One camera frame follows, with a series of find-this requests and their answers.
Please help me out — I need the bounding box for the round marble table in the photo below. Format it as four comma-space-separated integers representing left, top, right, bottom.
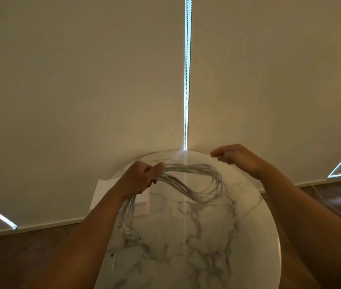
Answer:
93, 150, 282, 289

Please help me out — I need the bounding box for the person's right hand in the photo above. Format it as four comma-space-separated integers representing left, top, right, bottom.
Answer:
210, 143, 268, 180

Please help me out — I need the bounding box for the blind bead pull chain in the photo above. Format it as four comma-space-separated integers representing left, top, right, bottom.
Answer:
183, 0, 193, 151

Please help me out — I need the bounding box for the person's left hand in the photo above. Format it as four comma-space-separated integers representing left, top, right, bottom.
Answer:
113, 161, 166, 203

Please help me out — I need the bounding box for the person's left forearm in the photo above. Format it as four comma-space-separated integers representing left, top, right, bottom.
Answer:
23, 189, 129, 289

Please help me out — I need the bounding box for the white pink box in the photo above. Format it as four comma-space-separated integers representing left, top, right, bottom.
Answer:
89, 178, 151, 217

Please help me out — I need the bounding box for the thin white floor cord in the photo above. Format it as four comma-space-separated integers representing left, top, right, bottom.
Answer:
310, 185, 341, 232

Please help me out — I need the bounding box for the person's right forearm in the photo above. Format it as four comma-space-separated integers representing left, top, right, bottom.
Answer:
257, 165, 341, 289

